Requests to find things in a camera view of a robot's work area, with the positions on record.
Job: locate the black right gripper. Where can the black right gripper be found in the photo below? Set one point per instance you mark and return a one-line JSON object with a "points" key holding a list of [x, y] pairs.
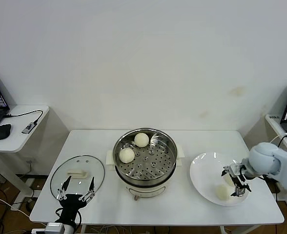
{"points": [[238, 182]]}

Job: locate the small grey USB hub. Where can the small grey USB hub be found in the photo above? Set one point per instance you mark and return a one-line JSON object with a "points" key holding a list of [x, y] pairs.
{"points": [[28, 127]]}

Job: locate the large white plate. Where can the large white plate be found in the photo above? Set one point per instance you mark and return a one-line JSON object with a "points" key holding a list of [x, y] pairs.
{"points": [[204, 170]]}

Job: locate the white steamed baozi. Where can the white steamed baozi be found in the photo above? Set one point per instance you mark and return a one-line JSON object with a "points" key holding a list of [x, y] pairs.
{"points": [[141, 139], [222, 191], [228, 181], [127, 155]]}

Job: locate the white wall socket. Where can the white wall socket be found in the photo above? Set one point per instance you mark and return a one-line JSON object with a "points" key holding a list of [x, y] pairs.
{"points": [[30, 161]]}

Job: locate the white side table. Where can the white side table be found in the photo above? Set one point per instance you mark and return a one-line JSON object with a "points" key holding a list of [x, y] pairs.
{"points": [[274, 124], [24, 141]]}

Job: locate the cream electric cooking pot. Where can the cream electric cooking pot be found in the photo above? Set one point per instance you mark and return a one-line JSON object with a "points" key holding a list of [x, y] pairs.
{"points": [[146, 189]]}

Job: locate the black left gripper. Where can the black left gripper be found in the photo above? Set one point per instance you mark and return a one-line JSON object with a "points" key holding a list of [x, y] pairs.
{"points": [[74, 206]]}

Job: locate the perforated steel steamer basket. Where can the perforated steel steamer basket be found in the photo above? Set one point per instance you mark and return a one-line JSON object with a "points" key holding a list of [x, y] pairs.
{"points": [[170, 148]]}

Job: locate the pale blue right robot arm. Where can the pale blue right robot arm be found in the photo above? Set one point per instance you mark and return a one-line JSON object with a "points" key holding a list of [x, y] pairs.
{"points": [[263, 156]]}

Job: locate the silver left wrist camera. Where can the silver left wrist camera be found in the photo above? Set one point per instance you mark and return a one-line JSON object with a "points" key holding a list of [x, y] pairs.
{"points": [[55, 228]]}

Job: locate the black computer mouse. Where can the black computer mouse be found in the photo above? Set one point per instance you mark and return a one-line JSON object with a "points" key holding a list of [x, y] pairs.
{"points": [[3, 131]]}

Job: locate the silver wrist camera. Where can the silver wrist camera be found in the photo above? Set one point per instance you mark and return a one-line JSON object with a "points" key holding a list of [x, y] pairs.
{"points": [[233, 168], [55, 228]]}

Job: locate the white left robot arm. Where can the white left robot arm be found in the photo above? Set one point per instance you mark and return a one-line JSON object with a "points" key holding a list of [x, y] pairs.
{"points": [[69, 230]]}

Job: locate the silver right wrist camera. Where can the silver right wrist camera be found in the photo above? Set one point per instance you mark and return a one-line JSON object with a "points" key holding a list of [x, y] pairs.
{"points": [[233, 168]]}

